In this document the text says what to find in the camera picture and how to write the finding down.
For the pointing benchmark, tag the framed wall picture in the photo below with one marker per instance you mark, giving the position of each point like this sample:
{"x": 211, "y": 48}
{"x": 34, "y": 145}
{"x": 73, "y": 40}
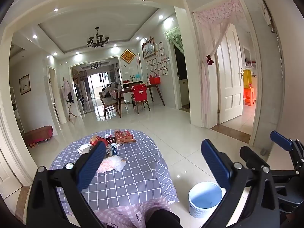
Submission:
{"x": 148, "y": 48}

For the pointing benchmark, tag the yellow cabinet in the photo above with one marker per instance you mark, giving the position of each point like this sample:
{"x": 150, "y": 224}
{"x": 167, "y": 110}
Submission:
{"x": 248, "y": 79}

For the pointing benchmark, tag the white paper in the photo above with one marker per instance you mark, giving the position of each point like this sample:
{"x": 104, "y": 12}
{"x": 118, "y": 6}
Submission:
{"x": 83, "y": 149}

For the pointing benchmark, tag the large red snack packet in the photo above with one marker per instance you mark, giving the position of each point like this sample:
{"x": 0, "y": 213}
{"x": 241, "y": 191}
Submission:
{"x": 124, "y": 135}

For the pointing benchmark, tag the white panel door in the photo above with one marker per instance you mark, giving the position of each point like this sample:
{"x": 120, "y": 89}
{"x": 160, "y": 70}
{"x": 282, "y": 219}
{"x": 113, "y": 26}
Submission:
{"x": 229, "y": 87}

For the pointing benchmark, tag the small red snack packet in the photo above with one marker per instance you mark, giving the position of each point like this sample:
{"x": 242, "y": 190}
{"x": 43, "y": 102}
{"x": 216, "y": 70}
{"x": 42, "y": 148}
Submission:
{"x": 97, "y": 140}

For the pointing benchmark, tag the pink checked cloth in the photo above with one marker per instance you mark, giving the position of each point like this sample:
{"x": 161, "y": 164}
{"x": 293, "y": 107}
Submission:
{"x": 128, "y": 212}

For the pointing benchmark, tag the pink floral door curtain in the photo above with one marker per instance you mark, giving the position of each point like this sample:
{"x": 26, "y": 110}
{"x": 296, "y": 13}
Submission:
{"x": 209, "y": 19}

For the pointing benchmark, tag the coat stand with clothes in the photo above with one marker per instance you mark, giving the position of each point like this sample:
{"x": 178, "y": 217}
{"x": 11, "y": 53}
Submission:
{"x": 67, "y": 92}

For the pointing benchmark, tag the purple checked tablecloth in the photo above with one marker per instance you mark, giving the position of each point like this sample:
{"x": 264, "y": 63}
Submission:
{"x": 142, "y": 171}

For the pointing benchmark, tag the wooden chair with red cover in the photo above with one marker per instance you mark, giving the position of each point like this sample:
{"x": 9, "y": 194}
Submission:
{"x": 139, "y": 93}

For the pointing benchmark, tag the plain wooden chair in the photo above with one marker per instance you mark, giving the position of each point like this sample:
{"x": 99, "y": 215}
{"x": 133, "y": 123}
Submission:
{"x": 108, "y": 103}

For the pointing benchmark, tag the small framed ink picture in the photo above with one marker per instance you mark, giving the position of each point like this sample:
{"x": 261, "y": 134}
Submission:
{"x": 24, "y": 84}

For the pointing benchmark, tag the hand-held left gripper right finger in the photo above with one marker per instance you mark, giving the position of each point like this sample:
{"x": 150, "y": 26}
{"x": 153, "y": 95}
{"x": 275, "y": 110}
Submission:
{"x": 215, "y": 163}

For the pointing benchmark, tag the wall mirror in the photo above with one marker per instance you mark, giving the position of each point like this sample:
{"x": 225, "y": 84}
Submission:
{"x": 247, "y": 54}

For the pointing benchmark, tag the black chandelier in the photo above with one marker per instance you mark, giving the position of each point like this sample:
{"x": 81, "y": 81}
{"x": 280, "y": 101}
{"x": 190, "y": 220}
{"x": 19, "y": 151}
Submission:
{"x": 97, "y": 39}

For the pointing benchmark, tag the wooden dining table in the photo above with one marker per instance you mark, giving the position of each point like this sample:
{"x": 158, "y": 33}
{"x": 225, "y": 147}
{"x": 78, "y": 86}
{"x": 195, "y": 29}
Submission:
{"x": 152, "y": 87}

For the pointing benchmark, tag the red gift bag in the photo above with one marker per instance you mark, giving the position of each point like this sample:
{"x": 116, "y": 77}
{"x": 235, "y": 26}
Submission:
{"x": 154, "y": 79}

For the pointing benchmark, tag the dark small wrapper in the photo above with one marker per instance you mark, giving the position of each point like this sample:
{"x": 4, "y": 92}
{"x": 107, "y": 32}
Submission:
{"x": 108, "y": 137}

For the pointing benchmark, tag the teal table ornament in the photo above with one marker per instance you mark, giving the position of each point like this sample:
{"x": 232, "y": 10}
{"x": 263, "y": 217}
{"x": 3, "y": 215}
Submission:
{"x": 137, "y": 77}

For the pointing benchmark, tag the pink white plastic bag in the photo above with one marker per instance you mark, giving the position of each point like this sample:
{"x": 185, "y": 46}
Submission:
{"x": 111, "y": 164}

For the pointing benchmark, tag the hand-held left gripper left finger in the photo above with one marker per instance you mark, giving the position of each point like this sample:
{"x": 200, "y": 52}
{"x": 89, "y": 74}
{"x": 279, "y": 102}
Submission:
{"x": 91, "y": 163}

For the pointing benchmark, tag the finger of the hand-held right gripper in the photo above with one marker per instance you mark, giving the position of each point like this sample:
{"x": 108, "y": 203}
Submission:
{"x": 251, "y": 155}
{"x": 281, "y": 140}

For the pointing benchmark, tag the white metal rack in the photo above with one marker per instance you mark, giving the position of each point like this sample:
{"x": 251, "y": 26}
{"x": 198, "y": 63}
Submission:
{"x": 16, "y": 109}

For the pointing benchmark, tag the group of paper wall certificates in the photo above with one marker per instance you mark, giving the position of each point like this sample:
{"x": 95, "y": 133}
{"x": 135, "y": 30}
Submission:
{"x": 160, "y": 63}

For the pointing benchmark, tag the red bow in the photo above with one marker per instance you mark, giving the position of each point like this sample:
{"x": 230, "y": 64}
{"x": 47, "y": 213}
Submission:
{"x": 210, "y": 60}

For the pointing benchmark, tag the red upholstered bench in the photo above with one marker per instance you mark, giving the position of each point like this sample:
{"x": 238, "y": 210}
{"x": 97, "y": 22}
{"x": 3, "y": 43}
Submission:
{"x": 38, "y": 133}

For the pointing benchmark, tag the gold red diamond wall hanging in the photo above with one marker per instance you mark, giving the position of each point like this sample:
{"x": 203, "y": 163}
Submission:
{"x": 127, "y": 56}

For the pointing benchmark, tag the small distant chandelier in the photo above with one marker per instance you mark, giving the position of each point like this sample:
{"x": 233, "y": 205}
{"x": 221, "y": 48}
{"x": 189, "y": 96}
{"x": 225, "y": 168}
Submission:
{"x": 95, "y": 65}

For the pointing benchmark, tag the orange plastic stool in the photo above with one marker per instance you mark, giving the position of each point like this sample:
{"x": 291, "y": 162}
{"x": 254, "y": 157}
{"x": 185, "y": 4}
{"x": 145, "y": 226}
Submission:
{"x": 249, "y": 96}

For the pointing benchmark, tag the white plastic waste bin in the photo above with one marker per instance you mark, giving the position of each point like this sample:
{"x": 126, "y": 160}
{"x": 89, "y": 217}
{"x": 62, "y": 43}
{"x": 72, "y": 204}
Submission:
{"x": 204, "y": 201}

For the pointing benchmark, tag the person's black trouser leg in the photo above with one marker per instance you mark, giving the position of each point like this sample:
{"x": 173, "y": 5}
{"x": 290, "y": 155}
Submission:
{"x": 161, "y": 219}

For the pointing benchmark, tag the green curtain valance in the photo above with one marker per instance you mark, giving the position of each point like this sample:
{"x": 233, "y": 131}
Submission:
{"x": 172, "y": 33}

